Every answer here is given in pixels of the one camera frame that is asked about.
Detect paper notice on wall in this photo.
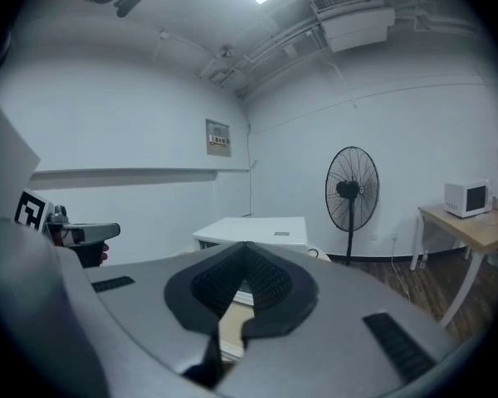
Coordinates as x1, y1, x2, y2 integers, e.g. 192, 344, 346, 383
204, 117, 232, 158

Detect white toaster oven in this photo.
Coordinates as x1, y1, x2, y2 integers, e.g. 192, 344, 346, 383
190, 216, 331, 265

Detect white ceiling air conditioner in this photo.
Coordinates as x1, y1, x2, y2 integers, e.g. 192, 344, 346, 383
309, 0, 397, 54

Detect black standing fan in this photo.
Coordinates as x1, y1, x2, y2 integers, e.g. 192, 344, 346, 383
324, 145, 382, 267

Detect white ceiling pipes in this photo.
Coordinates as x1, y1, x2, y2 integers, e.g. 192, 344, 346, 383
197, 14, 331, 99

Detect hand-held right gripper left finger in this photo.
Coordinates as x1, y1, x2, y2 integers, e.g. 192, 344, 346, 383
82, 240, 248, 391

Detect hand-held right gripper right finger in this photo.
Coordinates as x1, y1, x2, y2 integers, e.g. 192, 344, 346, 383
215, 240, 456, 398

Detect wooden desk white legs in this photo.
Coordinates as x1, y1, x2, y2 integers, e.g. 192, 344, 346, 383
409, 203, 498, 329

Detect white microwave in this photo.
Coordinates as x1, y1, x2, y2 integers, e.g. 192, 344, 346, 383
442, 179, 493, 219

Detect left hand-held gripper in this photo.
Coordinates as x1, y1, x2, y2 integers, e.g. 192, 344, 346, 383
13, 187, 122, 269

